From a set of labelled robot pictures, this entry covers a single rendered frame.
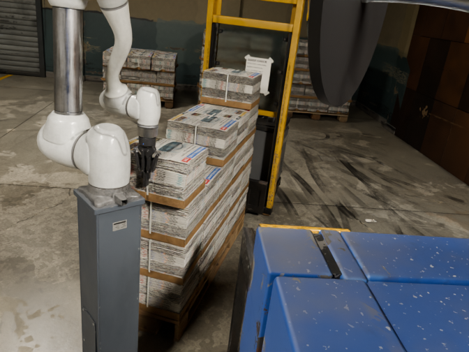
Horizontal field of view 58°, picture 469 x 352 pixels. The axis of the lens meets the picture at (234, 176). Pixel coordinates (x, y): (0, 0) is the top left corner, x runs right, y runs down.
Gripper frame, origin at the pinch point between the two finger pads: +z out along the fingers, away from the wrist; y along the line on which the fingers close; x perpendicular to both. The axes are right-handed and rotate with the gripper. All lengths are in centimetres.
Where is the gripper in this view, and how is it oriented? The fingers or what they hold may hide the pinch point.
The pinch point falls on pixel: (146, 178)
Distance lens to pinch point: 196.7
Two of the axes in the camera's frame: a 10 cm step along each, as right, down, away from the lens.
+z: -1.1, 9.2, 3.7
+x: -2.7, 3.3, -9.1
